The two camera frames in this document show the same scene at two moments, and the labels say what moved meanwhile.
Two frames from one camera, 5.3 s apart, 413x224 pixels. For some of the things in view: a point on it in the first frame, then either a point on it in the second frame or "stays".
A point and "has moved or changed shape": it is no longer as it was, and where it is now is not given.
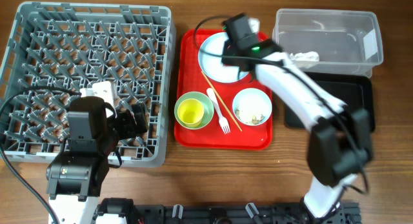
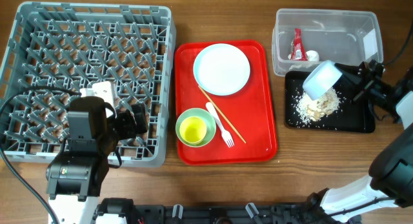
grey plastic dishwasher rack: x=55 y=50 stays
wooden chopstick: x=222 y=101 -> x=221 y=113
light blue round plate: x=211 y=66 has moved or changed shape
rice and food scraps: x=253 y=119 has moved or changed shape
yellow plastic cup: x=190 y=112 -> x=192 y=130
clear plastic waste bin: x=347 y=42 stays
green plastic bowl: x=194 y=110 -> x=195 y=128
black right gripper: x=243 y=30 -> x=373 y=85
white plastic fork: x=222 y=121 -> x=226 y=136
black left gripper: x=129 y=130 stays
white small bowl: x=251 y=106 -> x=320 y=82
